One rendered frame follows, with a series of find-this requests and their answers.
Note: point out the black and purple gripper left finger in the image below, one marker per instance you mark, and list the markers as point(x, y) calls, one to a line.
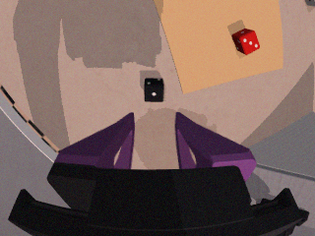
point(100, 148)

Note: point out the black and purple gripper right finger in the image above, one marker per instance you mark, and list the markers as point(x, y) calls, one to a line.
point(210, 149)

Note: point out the tan mat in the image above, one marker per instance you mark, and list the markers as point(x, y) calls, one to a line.
point(199, 33)

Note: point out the red die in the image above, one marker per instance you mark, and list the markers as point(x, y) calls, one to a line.
point(246, 41)

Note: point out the black die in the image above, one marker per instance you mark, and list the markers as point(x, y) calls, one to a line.
point(153, 89)

